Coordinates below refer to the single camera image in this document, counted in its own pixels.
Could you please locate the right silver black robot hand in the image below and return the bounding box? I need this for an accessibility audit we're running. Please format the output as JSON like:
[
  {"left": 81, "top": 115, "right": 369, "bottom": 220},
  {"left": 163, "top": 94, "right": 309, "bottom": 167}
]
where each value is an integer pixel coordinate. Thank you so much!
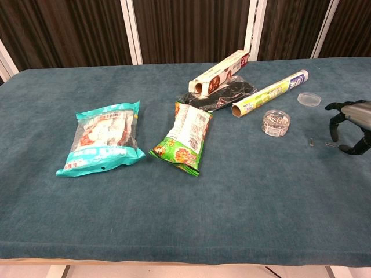
[{"left": 324, "top": 100, "right": 371, "bottom": 156}]

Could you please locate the clear round jar lid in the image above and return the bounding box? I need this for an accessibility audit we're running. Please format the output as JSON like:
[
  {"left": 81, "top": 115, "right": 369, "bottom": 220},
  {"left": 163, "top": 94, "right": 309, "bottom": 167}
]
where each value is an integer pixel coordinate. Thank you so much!
[{"left": 297, "top": 92, "right": 322, "bottom": 108}]

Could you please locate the clear paper clip jar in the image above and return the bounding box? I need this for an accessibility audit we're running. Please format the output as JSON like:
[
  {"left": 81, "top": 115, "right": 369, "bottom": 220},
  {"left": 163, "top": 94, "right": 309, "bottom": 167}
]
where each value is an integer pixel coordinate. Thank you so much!
[{"left": 262, "top": 109, "right": 292, "bottom": 138}]

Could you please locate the green cling film roll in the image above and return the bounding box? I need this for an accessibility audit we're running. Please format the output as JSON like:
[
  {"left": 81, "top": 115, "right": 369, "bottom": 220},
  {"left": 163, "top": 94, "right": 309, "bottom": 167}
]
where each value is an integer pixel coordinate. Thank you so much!
[{"left": 231, "top": 69, "right": 310, "bottom": 118}]

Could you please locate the black plastic packaged item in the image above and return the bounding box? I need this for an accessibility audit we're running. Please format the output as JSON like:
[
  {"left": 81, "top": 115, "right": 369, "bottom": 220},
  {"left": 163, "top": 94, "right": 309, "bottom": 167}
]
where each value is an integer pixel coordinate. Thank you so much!
[{"left": 177, "top": 75, "right": 259, "bottom": 113}]

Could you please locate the white cling wrap box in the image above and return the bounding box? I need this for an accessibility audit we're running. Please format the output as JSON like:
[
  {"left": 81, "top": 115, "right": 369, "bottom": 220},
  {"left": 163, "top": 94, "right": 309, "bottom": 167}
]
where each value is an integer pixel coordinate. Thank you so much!
[{"left": 188, "top": 49, "right": 250, "bottom": 98}]

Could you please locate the white table leg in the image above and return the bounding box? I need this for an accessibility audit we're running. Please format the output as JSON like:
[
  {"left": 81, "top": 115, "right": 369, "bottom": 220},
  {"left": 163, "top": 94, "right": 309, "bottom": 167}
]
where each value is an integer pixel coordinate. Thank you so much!
[
  {"left": 324, "top": 265, "right": 340, "bottom": 278},
  {"left": 50, "top": 265, "right": 72, "bottom": 278}
]

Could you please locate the green snack bag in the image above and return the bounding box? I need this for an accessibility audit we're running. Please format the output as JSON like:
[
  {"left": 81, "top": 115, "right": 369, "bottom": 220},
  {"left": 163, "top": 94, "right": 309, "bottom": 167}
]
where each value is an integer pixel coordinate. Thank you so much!
[{"left": 148, "top": 101, "right": 214, "bottom": 178}]

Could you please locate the teal table cloth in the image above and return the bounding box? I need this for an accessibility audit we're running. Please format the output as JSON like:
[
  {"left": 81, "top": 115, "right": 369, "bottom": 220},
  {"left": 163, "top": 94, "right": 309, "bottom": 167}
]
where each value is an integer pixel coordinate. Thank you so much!
[{"left": 0, "top": 56, "right": 371, "bottom": 267}]

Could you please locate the teal snack bag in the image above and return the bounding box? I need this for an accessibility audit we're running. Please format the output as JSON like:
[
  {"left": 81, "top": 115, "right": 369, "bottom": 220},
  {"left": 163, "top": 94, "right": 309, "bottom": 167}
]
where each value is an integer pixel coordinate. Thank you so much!
[{"left": 55, "top": 101, "right": 146, "bottom": 178}]

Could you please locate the white frame post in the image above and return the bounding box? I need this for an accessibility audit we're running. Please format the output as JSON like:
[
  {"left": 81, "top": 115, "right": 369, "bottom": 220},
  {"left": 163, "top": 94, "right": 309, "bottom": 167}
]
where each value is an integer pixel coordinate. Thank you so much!
[
  {"left": 119, "top": 0, "right": 144, "bottom": 65},
  {"left": 311, "top": 0, "right": 340, "bottom": 58},
  {"left": 244, "top": 0, "right": 268, "bottom": 61},
  {"left": 0, "top": 39, "right": 20, "bottom": 83}
]

